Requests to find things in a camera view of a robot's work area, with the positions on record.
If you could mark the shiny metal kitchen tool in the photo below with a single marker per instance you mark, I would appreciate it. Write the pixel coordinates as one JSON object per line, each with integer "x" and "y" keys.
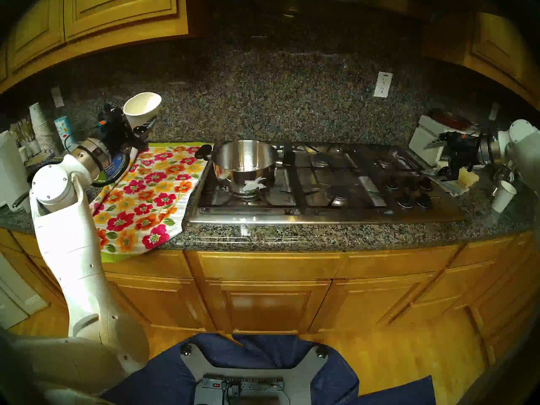
{"x": 501, "y": 174}

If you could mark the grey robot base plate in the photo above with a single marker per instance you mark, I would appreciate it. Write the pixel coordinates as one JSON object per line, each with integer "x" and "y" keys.
{"x": 299, "y": 372}

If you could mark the folded yellow dish cloth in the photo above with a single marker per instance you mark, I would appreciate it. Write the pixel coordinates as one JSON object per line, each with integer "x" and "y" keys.
{"x": 468, "y": 177}

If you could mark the colourful patterned paper cup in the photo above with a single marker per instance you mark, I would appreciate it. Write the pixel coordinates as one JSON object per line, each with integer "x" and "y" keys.
{"x": 63, "y": 130}

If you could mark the white utensil holder cup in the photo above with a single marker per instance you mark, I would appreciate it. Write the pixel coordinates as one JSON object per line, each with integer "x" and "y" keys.
{"x": 31, "y": 147}

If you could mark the small white paper cup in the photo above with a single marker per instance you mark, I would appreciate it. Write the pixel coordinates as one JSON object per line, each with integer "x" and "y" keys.
{"x": 503, "y": 196}

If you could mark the blue moving blanket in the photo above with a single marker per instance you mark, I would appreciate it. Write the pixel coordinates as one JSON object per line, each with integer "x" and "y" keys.
{"x": 160, "y": 379}

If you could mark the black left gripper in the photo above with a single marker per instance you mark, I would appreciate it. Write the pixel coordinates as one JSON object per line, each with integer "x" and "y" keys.
{"x": 118, "y": 134}

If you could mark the tall white paper cup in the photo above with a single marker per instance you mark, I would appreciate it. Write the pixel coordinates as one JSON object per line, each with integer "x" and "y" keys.
{"x": 141, "y": 106}

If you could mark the red-brown frying pan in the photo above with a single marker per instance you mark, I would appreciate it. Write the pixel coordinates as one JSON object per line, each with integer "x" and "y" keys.
{"x": 449, "y": 119}

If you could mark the white appliance panel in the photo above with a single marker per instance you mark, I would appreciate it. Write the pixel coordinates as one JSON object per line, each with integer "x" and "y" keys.
{"x": 12, "y": 298}

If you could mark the white paper towel roll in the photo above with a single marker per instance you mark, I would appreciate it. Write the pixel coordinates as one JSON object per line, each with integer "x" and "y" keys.
{"x": 12, "y": 172}

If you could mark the blue patterned bowl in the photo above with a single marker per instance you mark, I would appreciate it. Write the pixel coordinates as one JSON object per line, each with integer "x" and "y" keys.
{"x": 37, "y": 159}

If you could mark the white wall switch plate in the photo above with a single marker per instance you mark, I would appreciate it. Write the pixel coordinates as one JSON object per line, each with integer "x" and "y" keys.
{"x": 493, "y": 111}
{"x": 57, "y": 97}

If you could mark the white wall power outlet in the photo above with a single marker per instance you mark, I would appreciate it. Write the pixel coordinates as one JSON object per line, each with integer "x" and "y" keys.
{"x": 383, "y": 85}

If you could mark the narrow black stove grate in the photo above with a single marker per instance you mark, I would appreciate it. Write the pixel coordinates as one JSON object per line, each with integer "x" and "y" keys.
{"x": 390, "y": 171}

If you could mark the stack of white paper cups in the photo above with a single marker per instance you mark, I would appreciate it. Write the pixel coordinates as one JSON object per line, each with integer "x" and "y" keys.
{"x": 40, "y": 125}

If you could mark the wooden upper cabinet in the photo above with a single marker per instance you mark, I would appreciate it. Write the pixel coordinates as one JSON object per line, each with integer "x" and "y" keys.
{"x": 109, "y": 7}
{"x": 493, "y": 49}

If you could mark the wooden utensils bundle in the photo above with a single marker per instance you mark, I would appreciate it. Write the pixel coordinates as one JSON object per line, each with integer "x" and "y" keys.
{"x": 24, "y": 130}

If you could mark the wooden lower cabinet run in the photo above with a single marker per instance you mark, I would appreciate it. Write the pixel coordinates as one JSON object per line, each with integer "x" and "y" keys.
{"x": 265, "y": 307}

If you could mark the stainless steel pot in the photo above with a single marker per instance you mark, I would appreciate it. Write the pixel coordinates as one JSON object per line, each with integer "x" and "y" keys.
{"x": 244, "y": 155}

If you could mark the stainless steel gas cooktop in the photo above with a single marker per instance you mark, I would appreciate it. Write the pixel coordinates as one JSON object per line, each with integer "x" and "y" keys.
{"x": 274, "y": 216}

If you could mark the black stove knob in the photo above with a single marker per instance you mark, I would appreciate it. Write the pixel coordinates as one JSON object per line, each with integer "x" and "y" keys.
{"x": 407, "y": 183}
{"x": 423, "y": 184}
{"x": 405, "y": 201}
{"x": 423, "y": 201}
{"x": 390, "y": 183}

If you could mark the blue foodservice foil box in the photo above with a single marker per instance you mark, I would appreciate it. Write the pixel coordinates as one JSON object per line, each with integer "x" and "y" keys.
{"x": 116, "y": 168}

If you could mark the wide black stove grate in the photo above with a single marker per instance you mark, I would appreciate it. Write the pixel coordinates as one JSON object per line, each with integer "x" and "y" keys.
{"x": 232, "y": 206}
{"x": 320, "y": 206}

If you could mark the white toaster oven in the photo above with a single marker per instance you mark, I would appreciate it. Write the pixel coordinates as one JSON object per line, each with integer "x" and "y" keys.
{"x": 422, "y": 140}

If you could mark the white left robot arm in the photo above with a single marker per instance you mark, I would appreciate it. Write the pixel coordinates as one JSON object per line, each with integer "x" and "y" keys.
{"x": 67, "y": 248}

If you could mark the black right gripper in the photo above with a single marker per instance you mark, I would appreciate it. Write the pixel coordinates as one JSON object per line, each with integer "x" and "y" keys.
{"x": 464, "y": 153}

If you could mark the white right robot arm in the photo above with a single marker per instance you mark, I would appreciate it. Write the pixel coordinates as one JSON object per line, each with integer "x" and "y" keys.
{"x": 527, "y": 155}

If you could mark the floral kitchen towel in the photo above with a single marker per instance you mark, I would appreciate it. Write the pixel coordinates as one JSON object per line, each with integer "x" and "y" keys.
{"x": 168, "y": 197}

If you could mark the grey power strip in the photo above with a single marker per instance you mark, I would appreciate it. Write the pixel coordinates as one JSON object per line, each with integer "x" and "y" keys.
{"x": 257, "y": 383}

